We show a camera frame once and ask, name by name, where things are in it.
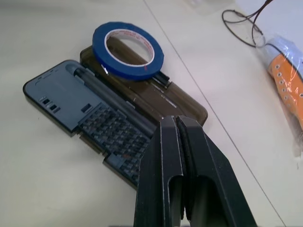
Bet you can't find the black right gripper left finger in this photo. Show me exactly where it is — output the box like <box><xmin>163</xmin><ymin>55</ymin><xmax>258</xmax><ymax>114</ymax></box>
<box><xmin>133</xmin><ymin>115</ymin><xmax>185</xmax><ymax>227</ymax></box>

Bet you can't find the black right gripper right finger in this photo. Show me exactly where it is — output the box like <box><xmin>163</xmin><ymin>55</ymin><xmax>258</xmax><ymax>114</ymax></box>
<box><xmin>176</xmin><ymin>115</ymin><xmax>258</xmax><ymax>227</ymax></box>

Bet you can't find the screwdriver bit case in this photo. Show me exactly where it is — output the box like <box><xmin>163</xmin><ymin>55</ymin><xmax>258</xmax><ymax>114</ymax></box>
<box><xmin>23</xmin><ymin>45</ymin><xmax>208</xmax><ymax>190</ymax></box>

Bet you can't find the blue tape roll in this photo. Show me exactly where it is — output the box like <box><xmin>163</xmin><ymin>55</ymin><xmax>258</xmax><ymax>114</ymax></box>
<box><xmin>92</xmin><ymin>21</ymin><xmax>165</xmax><ymax>82</ymax></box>

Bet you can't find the orange canvas shoe in plastic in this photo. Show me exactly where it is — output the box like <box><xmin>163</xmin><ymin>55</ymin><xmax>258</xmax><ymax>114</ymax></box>
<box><xmin>262</xmin><ymin>35</ymin><xmax>303</xmax><ymax>157</ymax></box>

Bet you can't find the grey screwdriver handle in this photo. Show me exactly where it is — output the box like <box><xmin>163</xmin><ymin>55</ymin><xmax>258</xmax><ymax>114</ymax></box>
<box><xmin>65</xmin><ymin>63</ymin><xmax>155</xmax><ymax>136</ymax></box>

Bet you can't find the thin dark brown cable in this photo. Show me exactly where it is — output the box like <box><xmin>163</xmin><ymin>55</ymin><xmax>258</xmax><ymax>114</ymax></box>
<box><xmin>222</xmin><ymin>0</ymin><xmax>266</xmax><ymax>48</ymax></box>

